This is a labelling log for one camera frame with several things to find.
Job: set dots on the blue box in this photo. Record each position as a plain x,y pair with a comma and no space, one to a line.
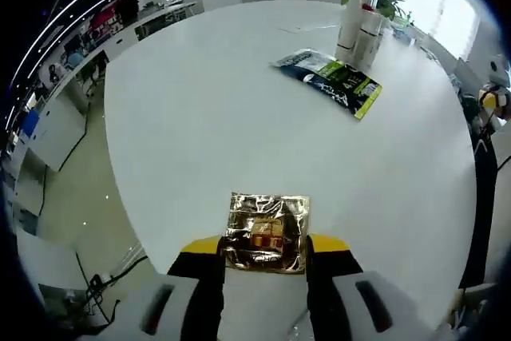
31,125

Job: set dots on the green and black packet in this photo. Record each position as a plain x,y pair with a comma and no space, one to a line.
331,77

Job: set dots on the long white counter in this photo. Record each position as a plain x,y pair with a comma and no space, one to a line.
60,125

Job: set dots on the gold foil snack packet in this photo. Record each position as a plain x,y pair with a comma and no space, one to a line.
267,213

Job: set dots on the tall white skincare tube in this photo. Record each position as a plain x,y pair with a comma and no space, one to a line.
347,37

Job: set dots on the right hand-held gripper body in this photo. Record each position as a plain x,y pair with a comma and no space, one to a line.
501,75

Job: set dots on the clear cap skincare bottle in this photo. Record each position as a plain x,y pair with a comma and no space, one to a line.
369,49

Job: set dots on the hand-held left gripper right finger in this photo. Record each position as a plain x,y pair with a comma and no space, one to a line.
339,261

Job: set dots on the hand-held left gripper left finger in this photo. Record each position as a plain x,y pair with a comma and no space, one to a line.
159,309

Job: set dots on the bright window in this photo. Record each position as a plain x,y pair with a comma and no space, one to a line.
439,5

